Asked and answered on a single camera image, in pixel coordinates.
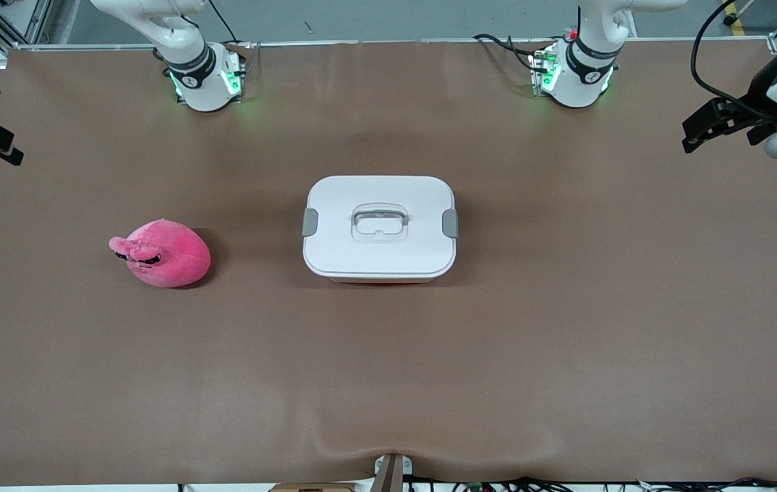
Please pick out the pink plush toy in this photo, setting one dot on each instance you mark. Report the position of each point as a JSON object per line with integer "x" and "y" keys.
{"x": 173, "y": 256}

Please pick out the black caster wheel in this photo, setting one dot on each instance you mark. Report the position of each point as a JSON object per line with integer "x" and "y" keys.
{"x": 730, "y": 19}

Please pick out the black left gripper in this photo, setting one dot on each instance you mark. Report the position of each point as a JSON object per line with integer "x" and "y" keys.
{"x": 758, "y": 90}

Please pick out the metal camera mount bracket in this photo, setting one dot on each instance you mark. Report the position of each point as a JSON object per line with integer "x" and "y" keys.
{"x": 391, "y": 473}

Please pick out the brown cardboard piece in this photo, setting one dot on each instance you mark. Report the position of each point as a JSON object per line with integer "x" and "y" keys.
{"x": 313, "y": 488}

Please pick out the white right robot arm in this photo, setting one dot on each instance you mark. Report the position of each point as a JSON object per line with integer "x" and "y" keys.
{"x": 203, "y": 89}

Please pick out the pink plastic box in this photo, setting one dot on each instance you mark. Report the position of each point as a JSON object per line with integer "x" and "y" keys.
{"x": 381, "y": 279}

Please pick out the brown table mat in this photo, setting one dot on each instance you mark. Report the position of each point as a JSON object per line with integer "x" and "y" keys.
{"x": 388, "y": 376}

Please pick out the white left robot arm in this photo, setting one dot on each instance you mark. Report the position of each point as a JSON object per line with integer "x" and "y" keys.
{"x": 576, "y": 85}

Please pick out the silver table edge rail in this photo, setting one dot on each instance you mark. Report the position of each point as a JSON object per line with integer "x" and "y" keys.
{"x": 361, "y": 42}

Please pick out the white box lid grey clips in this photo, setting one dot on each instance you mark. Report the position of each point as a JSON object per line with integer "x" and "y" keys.
{"x": 333, "y": 253}

